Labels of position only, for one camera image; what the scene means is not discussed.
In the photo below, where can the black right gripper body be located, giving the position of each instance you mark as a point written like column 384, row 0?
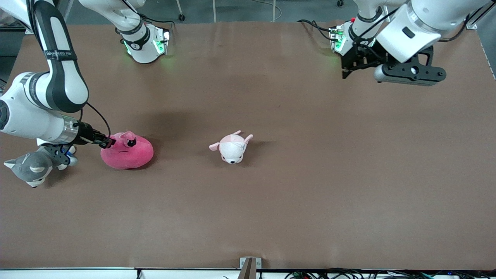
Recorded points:
column 87, row 133

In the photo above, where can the round pink plush toy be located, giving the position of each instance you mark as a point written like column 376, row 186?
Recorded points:
column 128, row 155

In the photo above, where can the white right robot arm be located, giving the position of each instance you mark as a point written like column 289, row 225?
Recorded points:
column 35, row 116

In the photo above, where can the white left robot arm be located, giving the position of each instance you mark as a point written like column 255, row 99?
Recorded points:
column 410, row 23

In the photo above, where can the grey white plush husky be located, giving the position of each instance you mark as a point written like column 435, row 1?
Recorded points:
column 31, row 168

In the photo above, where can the white pink plush puppy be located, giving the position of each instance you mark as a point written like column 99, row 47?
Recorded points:
column 232, row 149

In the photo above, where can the white stand leg with caster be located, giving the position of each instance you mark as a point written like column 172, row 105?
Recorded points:
column 178, row 9

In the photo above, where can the brown table cover sheet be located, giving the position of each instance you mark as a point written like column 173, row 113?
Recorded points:
column 248, row 213

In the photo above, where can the aluminium frame profile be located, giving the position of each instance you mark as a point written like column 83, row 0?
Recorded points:
column 471, row 24

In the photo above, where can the white table front rail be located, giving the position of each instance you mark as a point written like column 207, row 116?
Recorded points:
column 77, row 274

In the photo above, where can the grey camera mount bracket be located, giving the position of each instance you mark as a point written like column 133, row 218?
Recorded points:
column 250, row 267

